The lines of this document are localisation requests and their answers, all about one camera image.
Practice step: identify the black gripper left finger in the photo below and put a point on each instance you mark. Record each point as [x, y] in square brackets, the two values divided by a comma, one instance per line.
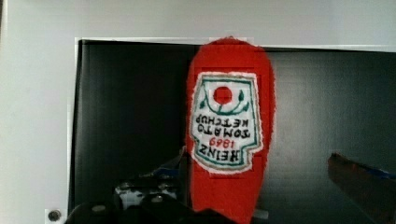
[158, 197]

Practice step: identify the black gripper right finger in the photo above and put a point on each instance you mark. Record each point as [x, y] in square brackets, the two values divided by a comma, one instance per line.
[371, 189]

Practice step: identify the red plush ketchup bottle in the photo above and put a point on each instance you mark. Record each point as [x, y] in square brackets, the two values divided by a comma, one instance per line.
[231, 105]

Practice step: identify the silver toaster oven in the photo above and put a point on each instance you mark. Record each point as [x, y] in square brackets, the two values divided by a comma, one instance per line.
[93, 92]

